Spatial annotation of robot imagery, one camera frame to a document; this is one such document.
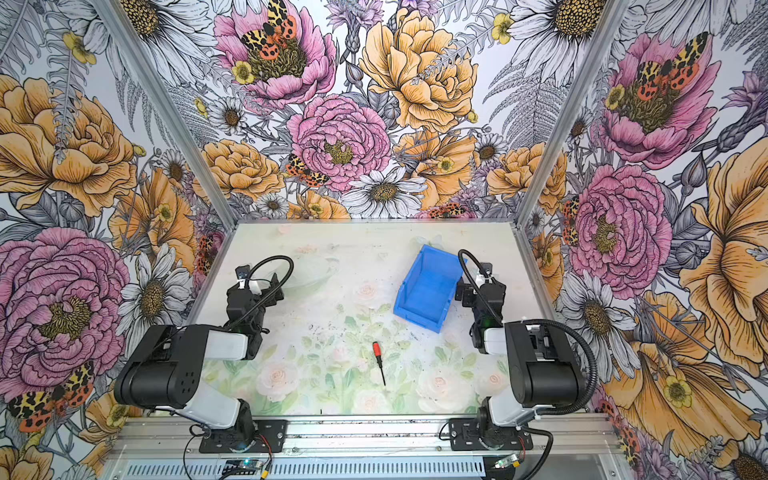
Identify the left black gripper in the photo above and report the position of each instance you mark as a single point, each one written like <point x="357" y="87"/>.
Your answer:
<point x="258" y="294"/>

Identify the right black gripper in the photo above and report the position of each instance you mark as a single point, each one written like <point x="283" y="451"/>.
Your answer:
<point x="480" y="294"/>

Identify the red handled screwdriver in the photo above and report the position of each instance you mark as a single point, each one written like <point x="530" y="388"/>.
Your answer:
<point x="379" y="360"/>

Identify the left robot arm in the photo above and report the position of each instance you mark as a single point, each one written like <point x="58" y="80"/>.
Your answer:
<point x="164" y="372"/>

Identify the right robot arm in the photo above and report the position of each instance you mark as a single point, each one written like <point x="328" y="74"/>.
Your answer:
<point x="542" y="369"/>

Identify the blue plastic bin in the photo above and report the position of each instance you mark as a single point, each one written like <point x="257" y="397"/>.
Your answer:
<point x="426" y="293"/>

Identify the green circuit board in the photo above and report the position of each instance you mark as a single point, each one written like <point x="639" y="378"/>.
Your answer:
<point x="248" y="467"/>

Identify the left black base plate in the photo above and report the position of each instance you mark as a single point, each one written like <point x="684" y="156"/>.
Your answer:
<point x="264" y="436"/>

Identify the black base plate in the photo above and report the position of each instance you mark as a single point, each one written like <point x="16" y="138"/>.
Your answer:
<point x="264" y="436"/>
<point x="467" y="434"/>

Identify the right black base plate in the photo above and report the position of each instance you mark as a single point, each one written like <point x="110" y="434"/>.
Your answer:
<point x="467" y="434"/>

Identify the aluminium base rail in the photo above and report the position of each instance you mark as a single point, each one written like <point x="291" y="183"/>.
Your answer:
<point x="169" y="438"/>

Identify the white vented cable duct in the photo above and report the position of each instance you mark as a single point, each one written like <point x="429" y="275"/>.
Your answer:
<point x="315" y="468"/>

